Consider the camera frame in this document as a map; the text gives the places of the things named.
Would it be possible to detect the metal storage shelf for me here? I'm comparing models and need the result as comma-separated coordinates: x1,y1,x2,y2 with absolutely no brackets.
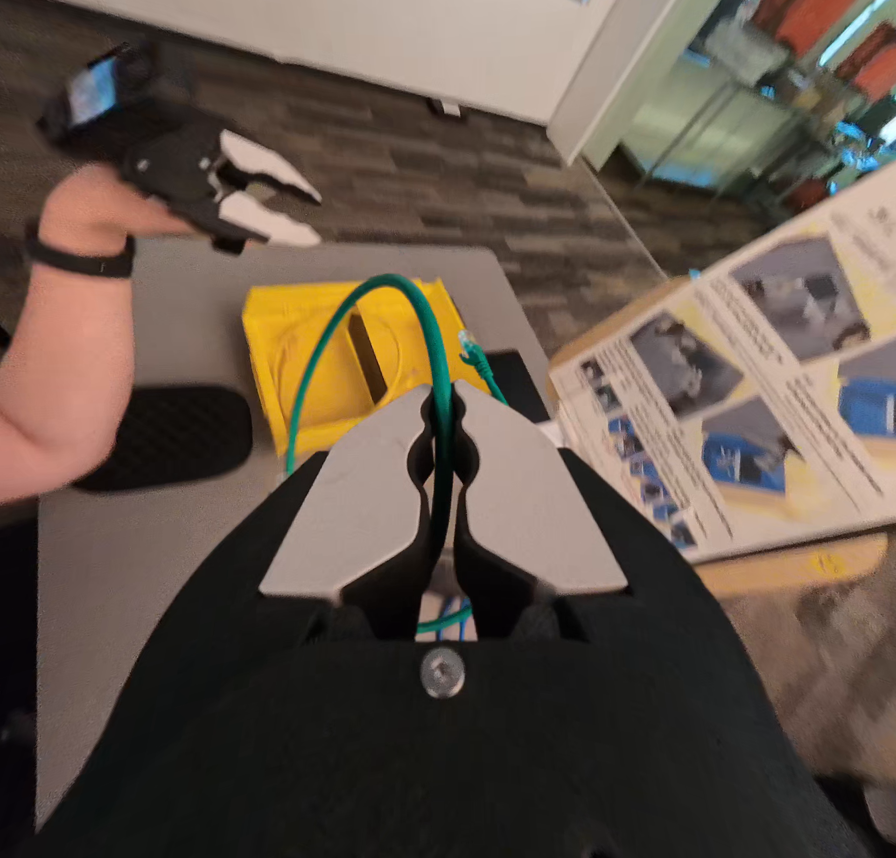
623,0,896,211

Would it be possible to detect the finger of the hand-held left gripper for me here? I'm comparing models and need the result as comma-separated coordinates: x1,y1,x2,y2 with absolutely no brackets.
219,129,324,206
219,192,323,246

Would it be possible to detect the green ethernet cable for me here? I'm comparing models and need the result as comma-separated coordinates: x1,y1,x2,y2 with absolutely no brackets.
283,273,510,636

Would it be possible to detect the yellow plastic box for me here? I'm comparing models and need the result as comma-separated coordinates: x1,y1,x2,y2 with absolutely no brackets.
241,277,492,458

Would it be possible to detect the blue ethernet cable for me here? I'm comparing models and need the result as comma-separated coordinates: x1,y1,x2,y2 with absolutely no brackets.
436,595,471,642

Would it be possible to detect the person's left forearm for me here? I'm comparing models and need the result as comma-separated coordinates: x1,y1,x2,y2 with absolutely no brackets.
0,266,139,505

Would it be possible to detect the tan display board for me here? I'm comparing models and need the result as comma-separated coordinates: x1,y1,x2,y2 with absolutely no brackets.
548,276,891,601

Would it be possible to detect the orange storage bin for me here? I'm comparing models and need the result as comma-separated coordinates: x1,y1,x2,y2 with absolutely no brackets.
835,24,896,105
752,0,863,59

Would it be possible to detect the person's left hand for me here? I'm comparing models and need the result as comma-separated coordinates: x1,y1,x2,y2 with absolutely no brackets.
38,164,197,258

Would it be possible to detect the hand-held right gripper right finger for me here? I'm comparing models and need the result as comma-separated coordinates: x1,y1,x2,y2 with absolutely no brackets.
450,379,630,641

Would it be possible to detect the black mesh pad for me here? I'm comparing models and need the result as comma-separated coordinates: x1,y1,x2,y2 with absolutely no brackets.
72,384,254,494

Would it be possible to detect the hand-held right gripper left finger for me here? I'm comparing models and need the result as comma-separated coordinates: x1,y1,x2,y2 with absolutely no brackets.
258,384,438,641

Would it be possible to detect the black network switch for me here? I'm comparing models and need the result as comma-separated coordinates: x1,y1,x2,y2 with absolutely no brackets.
483,349,553,425

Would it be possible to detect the black wristband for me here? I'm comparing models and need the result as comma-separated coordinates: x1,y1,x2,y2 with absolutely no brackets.
24,220,136,279

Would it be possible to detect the printed instruction poster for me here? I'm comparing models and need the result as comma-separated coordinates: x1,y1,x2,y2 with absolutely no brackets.
549,165,896,565

